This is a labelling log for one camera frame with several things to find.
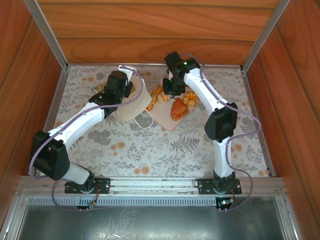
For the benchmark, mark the yellow ridged pastry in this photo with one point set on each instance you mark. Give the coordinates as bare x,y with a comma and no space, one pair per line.
164,98

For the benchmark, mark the pumpkin shaped fake bun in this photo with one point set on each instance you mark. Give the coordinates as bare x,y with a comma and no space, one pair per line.
191,99

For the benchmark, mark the twisted braided fake bread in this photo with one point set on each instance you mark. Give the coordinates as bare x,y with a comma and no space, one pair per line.
153,95

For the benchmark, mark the brown fake croissant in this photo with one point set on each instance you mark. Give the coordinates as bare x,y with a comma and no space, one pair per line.
178,109

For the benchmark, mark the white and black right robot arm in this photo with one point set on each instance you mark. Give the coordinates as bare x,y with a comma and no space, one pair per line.
220,125

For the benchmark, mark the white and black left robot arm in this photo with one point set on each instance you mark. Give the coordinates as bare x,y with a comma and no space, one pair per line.
77,122

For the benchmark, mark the pink rectangular tray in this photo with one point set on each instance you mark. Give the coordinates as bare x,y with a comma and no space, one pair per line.
162,112

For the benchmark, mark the floral table cover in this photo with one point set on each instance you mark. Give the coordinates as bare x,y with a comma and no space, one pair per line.
150,150

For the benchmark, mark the small controller board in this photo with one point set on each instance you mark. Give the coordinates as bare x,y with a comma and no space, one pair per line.
93,203
225,201

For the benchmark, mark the grey metal sheet panel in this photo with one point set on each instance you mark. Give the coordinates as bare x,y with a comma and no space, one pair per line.
150,225

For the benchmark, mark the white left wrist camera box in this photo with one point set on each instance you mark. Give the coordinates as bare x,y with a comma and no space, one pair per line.
126,71

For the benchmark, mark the aluminium back rail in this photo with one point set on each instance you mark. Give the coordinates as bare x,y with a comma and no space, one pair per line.
220,65

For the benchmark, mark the aluminium side rail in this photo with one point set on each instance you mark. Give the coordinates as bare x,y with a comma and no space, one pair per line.
55,100
250,95

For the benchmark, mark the aluminium frame post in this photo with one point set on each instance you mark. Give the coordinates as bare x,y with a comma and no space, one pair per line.
47,35
265,35

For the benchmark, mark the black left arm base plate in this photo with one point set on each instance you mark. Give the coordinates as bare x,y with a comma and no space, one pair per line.
102,185

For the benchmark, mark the aluminium mounting rail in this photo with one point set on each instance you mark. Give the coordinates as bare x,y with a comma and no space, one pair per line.
150,183

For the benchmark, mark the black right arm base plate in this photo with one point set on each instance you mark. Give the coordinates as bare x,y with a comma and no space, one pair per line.
205,185

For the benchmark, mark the aluminium lower frame bar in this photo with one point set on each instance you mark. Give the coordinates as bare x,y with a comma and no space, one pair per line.
287,220
12,220

